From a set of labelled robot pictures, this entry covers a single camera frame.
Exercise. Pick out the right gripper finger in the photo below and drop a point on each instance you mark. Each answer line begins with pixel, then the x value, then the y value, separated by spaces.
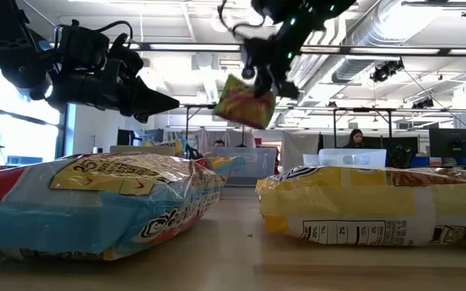
pixel 287 89
pixel 263 83

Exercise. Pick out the green pink Maruchan noodle pack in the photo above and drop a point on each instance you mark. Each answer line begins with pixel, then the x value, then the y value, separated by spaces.
pixel 241 107

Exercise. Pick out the blue Maruchan noodle pack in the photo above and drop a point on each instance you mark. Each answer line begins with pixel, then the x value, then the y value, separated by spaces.
pixel 164 146
pixel 95 210
pixel 229 163

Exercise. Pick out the yellow Maruchan noodle pack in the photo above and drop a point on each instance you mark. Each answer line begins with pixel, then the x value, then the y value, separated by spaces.
pixel 358 202

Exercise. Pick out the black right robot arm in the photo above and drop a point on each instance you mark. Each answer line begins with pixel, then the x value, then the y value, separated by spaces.
pixel 310 12

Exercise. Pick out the background black robot arm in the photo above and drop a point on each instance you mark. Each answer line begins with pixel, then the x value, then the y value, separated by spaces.
pixel 192 151

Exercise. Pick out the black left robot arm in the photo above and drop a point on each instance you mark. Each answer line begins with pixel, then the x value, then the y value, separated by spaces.
pixel 14 52

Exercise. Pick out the white plastic bin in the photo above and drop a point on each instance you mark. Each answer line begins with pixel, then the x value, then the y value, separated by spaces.
pixel 136 149

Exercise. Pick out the person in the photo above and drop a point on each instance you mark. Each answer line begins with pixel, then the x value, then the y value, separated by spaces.
pixel 219 143
pixel 355 137

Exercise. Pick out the grey translucent plastic bin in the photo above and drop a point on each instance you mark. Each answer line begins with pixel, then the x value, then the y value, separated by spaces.
pixel 261 165

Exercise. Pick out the large window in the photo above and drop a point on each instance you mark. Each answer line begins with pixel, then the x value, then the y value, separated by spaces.
pixel 22 137

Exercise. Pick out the black track spotlight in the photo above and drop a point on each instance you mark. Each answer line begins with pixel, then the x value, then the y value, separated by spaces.
pixel 384 72
pixel 423 103

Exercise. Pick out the black computer monitor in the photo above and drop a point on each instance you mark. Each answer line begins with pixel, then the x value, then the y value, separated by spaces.
pixel 399 149
pixel 453 141

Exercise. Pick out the round black ceiling camera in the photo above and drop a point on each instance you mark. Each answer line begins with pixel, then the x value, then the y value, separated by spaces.
pixel 248 73

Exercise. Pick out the black metal table frame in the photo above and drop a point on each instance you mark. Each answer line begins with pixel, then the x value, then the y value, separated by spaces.
pixel 187 121
pixel 335 121

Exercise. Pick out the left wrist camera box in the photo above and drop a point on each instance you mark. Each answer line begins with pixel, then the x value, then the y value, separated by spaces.
pixel 81 46

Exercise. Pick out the black ceiling light rail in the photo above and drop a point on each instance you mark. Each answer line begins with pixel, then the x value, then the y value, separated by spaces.
pixel 196 47

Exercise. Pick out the silver ceiling duct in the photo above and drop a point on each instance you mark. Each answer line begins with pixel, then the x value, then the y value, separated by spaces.
pixel 378 28

